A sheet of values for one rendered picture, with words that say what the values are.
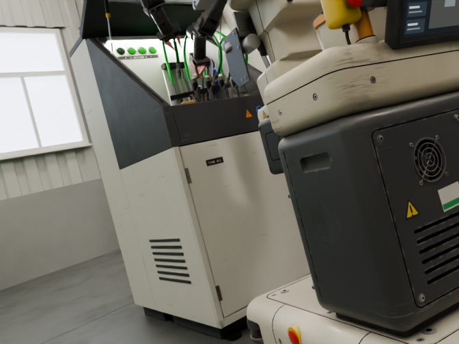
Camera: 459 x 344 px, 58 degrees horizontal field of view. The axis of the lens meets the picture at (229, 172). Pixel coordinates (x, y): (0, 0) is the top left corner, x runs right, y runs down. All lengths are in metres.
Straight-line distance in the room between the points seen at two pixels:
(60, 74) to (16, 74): 0.55
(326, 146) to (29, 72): 5.46
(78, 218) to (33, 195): 0.63
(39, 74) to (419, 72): 5.52
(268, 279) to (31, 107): 4.60
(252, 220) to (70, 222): 4.21
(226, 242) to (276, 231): 0.27
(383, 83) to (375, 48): 0.06
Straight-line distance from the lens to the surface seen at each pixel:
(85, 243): 5.82
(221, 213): 1.68
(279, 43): 1.21
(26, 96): 5.94
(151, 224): 1.94
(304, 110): 0.81
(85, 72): 2.34
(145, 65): 2.30
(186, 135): 1.65
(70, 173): 5.86
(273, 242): 1.84
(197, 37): 1.91
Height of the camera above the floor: 0.65
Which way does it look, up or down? level
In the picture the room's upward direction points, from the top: 15 degrees counter-clockwise
